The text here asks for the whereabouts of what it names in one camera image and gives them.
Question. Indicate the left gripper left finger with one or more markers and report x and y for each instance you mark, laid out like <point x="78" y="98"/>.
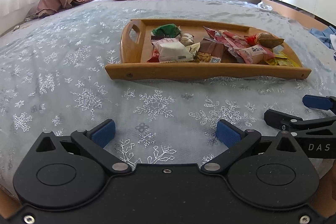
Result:
<point x="91" y="144"/>

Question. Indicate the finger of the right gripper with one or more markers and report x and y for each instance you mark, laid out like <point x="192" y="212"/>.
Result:
<point x="286" y="117"/>
<point x="319" y="102"/>

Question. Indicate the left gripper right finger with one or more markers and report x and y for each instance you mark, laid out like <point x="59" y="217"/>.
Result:
<point x="238" y="142"/>

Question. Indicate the yellow snack packet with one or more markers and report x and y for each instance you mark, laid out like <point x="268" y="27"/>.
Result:
<point x="283" y="60"/>

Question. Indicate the pink white cake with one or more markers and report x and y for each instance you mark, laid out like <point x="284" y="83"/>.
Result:
<point x="255" y="54"/>

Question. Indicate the gold red nut packet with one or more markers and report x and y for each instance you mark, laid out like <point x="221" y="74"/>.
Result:
<point x="264" y="39"/>

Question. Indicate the red black long snack bar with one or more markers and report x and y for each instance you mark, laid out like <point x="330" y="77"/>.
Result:
<point x="231" y="46"/>

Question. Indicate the brown almond chocolate bar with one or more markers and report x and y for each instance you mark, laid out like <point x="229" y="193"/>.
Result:
<point x="210" y="51"/>

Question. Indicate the red cracker packet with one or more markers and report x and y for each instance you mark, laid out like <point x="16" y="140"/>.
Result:
<point x="237" y="38"/>

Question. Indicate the gold foil snack bar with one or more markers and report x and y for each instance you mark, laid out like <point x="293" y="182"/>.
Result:
<point x="193" y="49"/>

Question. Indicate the dark red chocolate bar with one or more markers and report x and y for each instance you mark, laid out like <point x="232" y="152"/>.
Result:
<point x="155" y="53"/>

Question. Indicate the white red printed pastry packet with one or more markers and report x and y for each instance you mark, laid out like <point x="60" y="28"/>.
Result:
<point x="172" y="50"/>

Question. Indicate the white gold dotted candy packet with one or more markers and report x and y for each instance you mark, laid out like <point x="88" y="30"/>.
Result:
<point x="187" y="39"/>

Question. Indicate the green snack packet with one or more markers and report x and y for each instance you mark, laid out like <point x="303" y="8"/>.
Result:
<point x="166" y="31"/>

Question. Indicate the blue clothes pile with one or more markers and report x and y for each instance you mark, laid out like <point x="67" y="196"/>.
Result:
<point x="326" y="37"/>

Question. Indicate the snowflake bedspread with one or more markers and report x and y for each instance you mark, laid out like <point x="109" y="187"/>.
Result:
<point x="53" y="79"/>

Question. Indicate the wooden serving tray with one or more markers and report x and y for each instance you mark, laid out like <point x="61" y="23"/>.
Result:
<point x="136" y="50"/>

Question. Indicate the crumpled clear plastic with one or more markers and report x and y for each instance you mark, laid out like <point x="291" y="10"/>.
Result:
<point x="264" y="6"/>

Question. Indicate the wooden bed frame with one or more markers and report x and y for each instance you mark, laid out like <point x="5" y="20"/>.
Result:
<point x="305" y="20"/>

